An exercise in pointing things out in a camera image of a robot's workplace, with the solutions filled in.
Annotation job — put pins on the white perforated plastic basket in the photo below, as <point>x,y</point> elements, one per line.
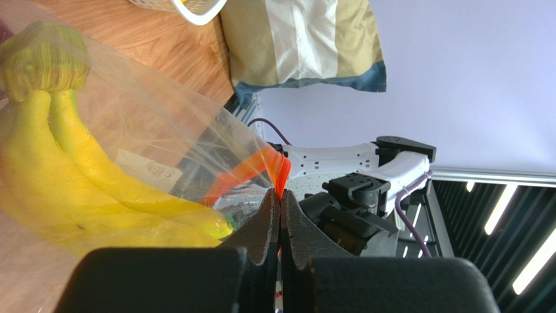
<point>196,12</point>

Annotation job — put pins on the blue yellow checked pillow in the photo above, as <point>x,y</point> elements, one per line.
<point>294,44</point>

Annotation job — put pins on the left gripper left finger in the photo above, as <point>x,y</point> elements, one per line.
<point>239,275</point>

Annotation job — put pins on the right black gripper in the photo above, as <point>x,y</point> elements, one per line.
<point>357,231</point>

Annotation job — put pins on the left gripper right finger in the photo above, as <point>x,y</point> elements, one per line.
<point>319,276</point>

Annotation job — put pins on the clear orange zip top bag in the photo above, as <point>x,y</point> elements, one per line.
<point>138,125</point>

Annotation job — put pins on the yellow banana bunch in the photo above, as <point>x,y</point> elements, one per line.
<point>87,173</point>

